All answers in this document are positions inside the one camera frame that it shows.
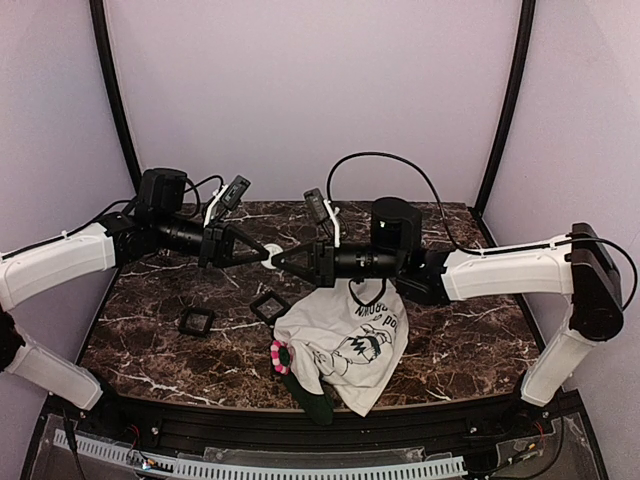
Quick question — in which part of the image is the pink flower brooch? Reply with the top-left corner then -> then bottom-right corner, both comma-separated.
270,340 -> 295,376

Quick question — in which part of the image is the black square box left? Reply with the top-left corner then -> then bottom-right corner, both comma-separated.
178,307 -> 215,338

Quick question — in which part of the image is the black square box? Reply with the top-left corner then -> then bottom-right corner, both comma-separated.
178,307 -> 215,338
249,291 -> 291,326

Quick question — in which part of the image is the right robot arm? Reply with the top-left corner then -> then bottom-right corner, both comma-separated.
271,197 -> 626,407

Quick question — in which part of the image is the white slotted cable duct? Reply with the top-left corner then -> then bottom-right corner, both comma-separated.
76,435 -> 468,480

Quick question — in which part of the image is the camera black cable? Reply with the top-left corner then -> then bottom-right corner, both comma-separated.
182,173 -> 224,221
326,152 -> 501,256

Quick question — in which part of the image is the white brooch backing piece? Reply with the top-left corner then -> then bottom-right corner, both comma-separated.
261,243 -> 283,270

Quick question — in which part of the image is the right black frame post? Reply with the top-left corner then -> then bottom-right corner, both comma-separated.
473,0 -> 537,217

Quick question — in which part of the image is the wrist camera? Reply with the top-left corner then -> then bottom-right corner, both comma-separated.
303,188 -> 341,248
203,175 -> 251,227

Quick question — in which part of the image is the white and green garment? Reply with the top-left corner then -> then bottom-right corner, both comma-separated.
274,279 -> 409,425

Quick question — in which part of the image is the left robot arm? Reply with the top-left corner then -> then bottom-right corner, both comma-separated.
1,168 -> 269,411

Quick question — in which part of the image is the left camera black cable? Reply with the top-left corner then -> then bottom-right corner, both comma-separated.
182,173 -> 224,221

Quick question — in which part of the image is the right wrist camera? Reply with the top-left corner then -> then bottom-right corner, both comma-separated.
303,188 -> 341,248

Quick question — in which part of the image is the black aluminium front rail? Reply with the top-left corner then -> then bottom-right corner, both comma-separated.
79,395 -> 550,454

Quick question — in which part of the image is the left black frame post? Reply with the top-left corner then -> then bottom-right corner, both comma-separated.
88,0 -> 143,193

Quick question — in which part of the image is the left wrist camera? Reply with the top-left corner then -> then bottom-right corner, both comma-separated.
203,175 -> 251,227

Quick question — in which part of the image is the black frame post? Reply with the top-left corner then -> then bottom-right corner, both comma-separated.
473,0 -> 537,217
88,0 -> 143,193

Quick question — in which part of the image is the black square box right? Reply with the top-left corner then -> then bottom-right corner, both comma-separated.
249,291 -> 291,326

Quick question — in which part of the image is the right camera black cable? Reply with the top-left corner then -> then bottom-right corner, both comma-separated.
326,152 -> 501,256

